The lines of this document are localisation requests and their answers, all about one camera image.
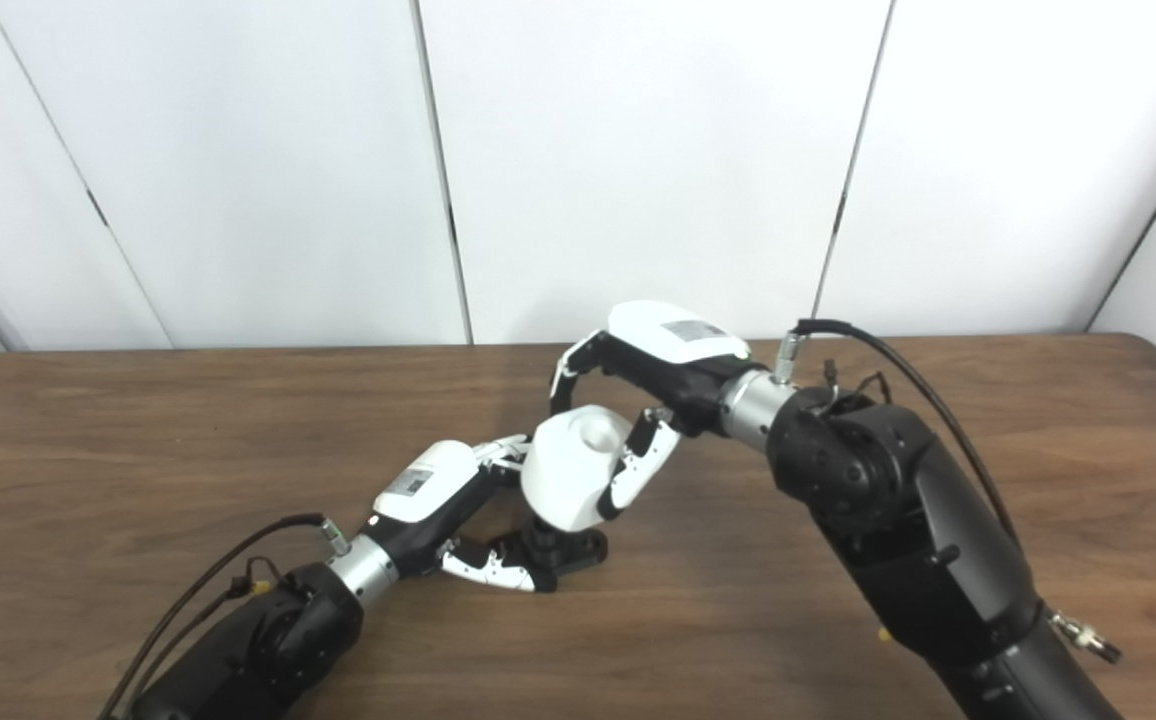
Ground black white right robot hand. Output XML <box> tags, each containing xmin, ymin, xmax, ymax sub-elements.
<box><xmin>548</xmin><ymin>300</ymin><xmax>751</xmax><ymax>521</ymax></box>

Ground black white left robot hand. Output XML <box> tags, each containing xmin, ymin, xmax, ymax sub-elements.
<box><xmin>368</xmin><ymin>433</ymin><xmax>559</xmax><ymax>596</ymax></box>

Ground round white plastic piece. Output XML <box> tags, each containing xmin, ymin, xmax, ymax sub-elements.
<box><xmin>520</xmin><ymin>405</ymin><xmax>634</xmax><ymax>533</ymax></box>

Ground black plastic holder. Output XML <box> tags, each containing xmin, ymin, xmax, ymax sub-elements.
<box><xmin>498</xmin><ymin>515</ymin><xmax>609</xmax><ymax>591</ymax></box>

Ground thin dark loose wires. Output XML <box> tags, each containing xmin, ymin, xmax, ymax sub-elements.
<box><xmin>818</xmin><ymin>358</ymin><xmax>894</xmax><ymax>406</ymax></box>

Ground thin wires with yellow connector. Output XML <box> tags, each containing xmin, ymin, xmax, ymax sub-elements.
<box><xmin>223</xmin><ymin>558</ymin><xmax>284</xmax><ymax>601</ymax></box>

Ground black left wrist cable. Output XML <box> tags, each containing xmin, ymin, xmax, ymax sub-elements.
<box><xmin>98</xmin><ymin>513</ymin><xmax>351</xmax><ymax>720</ymax></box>

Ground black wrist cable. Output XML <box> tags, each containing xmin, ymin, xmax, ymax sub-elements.
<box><xmin>773</xmin><ymin>318</ymin><xmax>1124</xmax><ymax>666</ymax></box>
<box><xmin>98</xmin><ymin>513</ymin><xmax>351</xmax><ymax>720</ymax></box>

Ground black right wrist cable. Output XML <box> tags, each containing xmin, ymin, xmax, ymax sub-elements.
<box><xmin>773</xmin><ymin>318</ymin><xmax>1124</xmax><ymax>666</ymax></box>

